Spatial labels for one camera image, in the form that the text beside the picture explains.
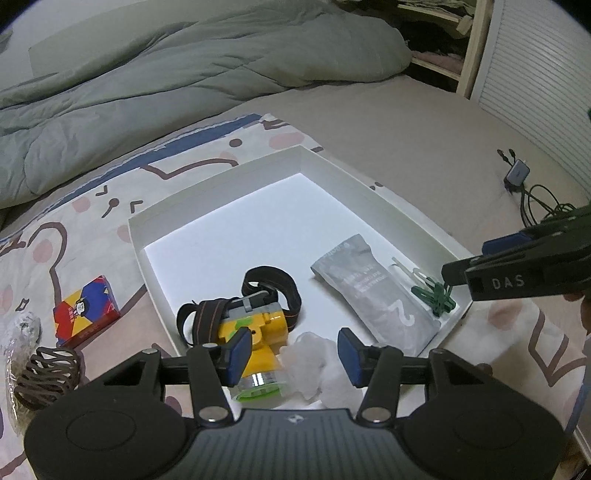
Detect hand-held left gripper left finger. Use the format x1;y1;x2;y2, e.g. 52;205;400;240
92;329;254;423

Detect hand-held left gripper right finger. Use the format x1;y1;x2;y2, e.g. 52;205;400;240
337;328;495;423

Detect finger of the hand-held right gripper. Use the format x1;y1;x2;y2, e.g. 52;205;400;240
482;205;591;257
441;231;591;288

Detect green plastic clip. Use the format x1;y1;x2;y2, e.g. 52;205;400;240
429;284;457;319
410;277;451;302

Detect white plastic wrap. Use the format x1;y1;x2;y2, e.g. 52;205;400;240
279;332;352;409

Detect yellow headlamp with strap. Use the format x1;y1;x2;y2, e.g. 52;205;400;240
177;266;303;400

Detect grey foil pouch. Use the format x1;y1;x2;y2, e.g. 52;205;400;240
310;234;451;357

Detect white cardboard box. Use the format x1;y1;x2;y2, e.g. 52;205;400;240
128;144;472;407

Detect red blue card box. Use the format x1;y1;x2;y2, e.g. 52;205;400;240
53;275;122;348

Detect dark brown hair claw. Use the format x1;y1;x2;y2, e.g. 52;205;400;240
14;346;83;411

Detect clear bag of wooden pegs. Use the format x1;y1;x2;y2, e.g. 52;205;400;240
0;344;38;437

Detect person's right hand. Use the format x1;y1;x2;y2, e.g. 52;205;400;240
564;292;591;337

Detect white louvred door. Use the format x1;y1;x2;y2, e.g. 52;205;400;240
468;0;591;204

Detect pink clothes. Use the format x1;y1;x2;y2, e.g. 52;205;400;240
411;50;465;75

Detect cream open shelf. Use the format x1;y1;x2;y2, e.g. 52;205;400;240
397;0;490;97

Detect bear printed blanket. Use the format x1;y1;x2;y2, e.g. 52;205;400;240
0;112;591;480

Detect grey quilted duvet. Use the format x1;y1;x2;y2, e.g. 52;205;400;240
0;0;411;210

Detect black cable bundle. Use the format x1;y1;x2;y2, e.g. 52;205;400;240
519;184;578;229

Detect grey cable adapter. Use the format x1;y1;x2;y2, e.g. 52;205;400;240
498;148;532;193

